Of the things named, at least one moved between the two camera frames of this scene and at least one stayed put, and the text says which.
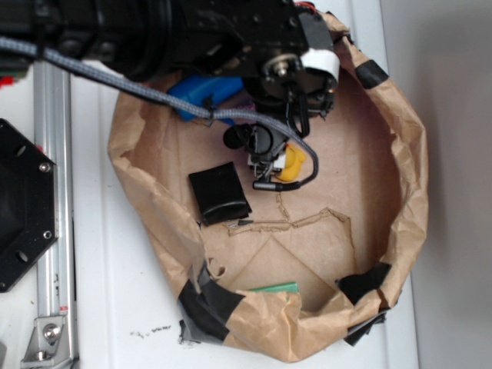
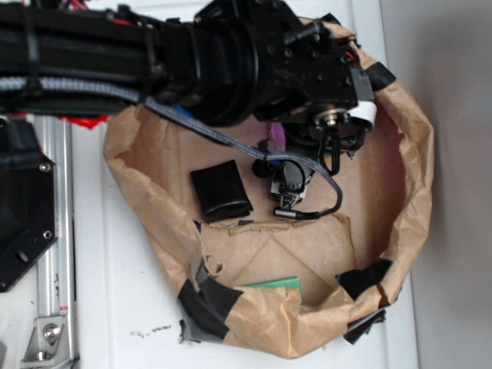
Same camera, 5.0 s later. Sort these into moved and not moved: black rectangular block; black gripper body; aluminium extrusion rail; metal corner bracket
Moved: black gripper body
Not moved: black rectangular block; aluminium extrusion rail; metal corner bracket
